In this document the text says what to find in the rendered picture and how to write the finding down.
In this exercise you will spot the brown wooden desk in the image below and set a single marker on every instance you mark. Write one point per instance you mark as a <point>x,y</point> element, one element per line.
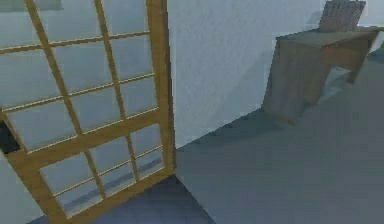
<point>301,63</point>

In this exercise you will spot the wooden glass-paned room door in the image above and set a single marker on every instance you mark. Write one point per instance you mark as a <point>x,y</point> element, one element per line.
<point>81,143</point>

